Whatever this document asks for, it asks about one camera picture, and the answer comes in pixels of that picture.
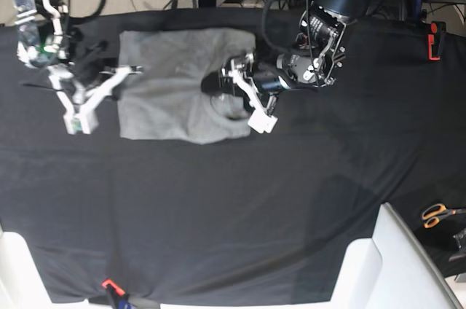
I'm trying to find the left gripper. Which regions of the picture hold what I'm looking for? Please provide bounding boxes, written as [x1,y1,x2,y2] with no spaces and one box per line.
[201,52,291,133]

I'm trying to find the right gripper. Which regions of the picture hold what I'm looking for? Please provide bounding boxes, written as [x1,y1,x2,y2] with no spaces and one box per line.
[47,42,143,135]

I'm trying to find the grey T-shirt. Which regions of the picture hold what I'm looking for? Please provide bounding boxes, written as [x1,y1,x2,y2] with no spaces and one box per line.
[118,28,256,144]

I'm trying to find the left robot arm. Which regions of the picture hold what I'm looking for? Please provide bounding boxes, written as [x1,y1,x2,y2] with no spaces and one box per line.
[201,0,371,133]

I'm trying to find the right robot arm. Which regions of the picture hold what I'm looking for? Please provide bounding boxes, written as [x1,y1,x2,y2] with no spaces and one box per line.
[13,0,142,135]

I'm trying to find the black table cloth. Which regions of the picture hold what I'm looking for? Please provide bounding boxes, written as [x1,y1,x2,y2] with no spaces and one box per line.
[1,20,465,306]

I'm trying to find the white plastic container left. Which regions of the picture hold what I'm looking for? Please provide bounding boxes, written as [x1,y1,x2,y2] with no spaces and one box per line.
[1,229,52,308]

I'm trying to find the white plastic container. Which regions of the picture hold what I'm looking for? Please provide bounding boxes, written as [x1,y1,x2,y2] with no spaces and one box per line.
[330,203,462,309]
[1,229,52,308]

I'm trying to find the orange blue clamp front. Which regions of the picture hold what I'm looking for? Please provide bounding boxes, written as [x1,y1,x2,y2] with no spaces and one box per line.
[101,278,133,309]

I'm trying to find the red and black clamp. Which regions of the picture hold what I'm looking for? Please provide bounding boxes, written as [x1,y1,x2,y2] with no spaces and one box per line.
[427,21,446,61]

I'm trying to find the white plastic container right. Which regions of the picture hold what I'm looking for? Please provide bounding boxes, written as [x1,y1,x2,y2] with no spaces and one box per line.
[330,203,462,309]

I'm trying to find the orange handled scissors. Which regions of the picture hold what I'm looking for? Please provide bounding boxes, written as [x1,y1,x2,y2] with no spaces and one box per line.
[421,203,465,229]

